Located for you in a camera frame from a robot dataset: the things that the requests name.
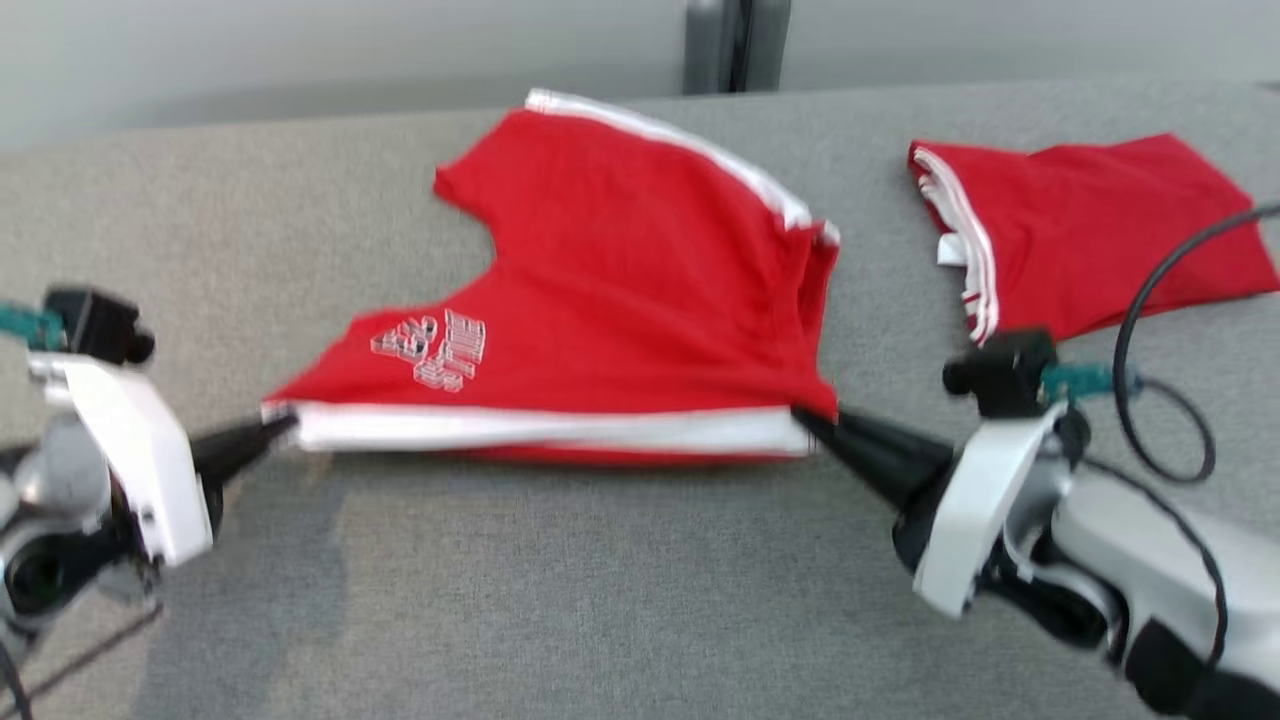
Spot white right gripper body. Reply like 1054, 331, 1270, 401
890, 403, 1071, 621

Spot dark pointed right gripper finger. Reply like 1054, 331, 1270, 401
790, 405, 956, 483
792, 412, 926, 516

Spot teal camera connector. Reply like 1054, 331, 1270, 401
1040, 360, 1141, 401
0, 300, 67, 351

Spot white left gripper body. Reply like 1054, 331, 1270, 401
30, 350, 216, 568

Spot grey partition post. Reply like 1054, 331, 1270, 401
683, 0, 793, 97

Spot red jersey with striped trim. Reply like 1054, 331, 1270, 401
908, 133, 1280, 347

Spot red shorts with white hem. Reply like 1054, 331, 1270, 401
262, 88, 841, 467

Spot teal left camera connector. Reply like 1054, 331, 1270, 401
0, 300, 67, 351

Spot teal right camera connector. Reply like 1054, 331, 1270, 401
1040, 360, 1141, 401

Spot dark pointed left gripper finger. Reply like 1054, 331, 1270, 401
205, 425, 299, 493
193, 415, 299, 465

